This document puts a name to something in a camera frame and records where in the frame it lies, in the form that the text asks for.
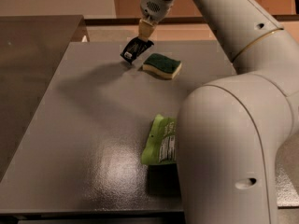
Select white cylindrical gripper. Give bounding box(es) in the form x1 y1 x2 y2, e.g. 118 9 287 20
138 0 174 42

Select black rxbar chocolate wrapper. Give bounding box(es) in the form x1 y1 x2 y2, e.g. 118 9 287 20
121 37 154 63

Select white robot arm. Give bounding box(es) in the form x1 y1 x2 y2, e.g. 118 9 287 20
141 0 299 224

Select green and yellow sponge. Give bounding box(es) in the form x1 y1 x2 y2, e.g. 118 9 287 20
142 53 182 79

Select green snack bag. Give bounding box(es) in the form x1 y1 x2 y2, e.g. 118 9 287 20
141 114 177 165

